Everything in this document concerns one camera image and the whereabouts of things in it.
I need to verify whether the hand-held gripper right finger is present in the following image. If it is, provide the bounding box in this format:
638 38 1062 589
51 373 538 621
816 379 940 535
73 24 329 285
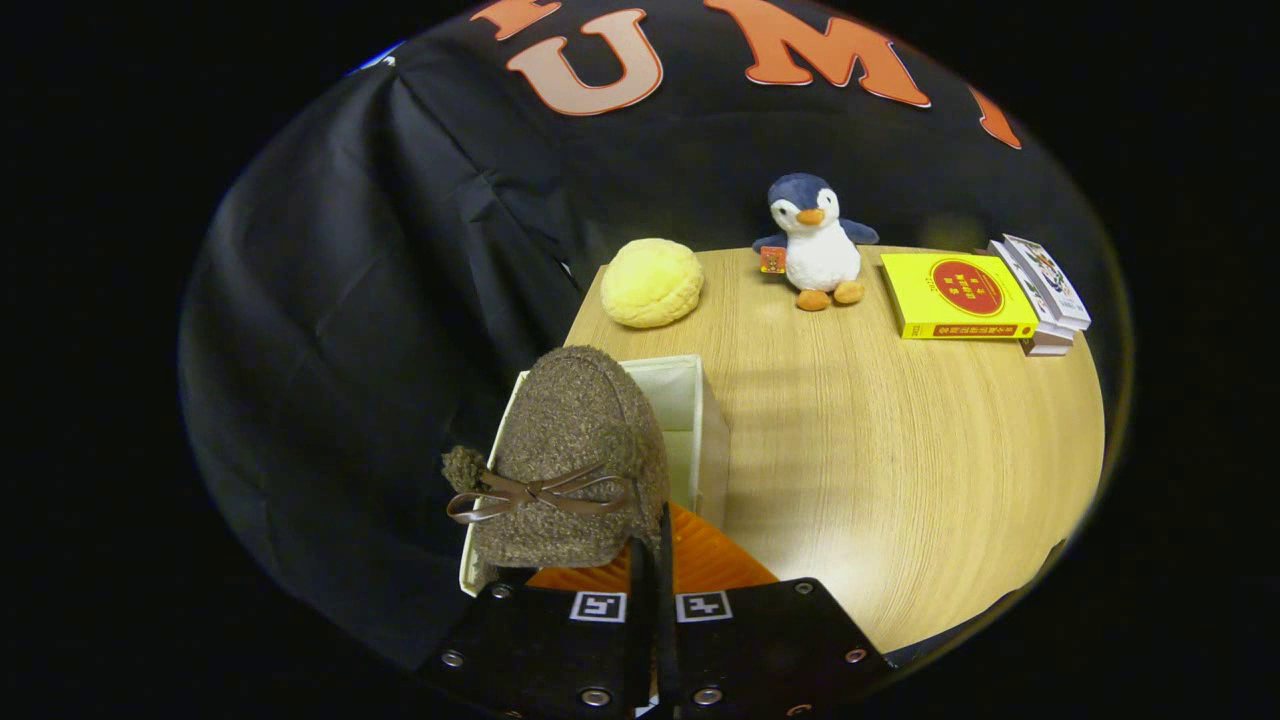
655 500 896 720

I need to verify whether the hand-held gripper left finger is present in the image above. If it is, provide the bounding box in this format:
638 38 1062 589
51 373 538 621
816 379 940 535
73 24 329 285
415 535 656 720

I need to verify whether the brown fuzzy shoe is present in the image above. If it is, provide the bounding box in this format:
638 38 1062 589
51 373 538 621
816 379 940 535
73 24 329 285
443 345 671 569

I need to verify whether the cream fabric storage box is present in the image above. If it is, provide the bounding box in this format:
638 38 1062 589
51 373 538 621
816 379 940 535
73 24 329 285
458 354 731 598

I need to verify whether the yellow bun plush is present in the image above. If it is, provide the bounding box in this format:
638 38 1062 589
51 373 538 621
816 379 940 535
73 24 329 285
600 238 705 329

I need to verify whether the penguin plush toy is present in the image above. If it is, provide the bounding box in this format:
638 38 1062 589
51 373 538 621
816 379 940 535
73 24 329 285
752 173 881 312

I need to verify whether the yellow book with red circle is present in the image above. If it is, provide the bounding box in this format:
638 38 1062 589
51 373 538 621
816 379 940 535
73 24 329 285
880 252 1039 340

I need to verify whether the white illustrated book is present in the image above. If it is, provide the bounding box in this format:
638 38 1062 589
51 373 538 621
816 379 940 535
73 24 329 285
1003 234 1092 332
987 240 1076 346

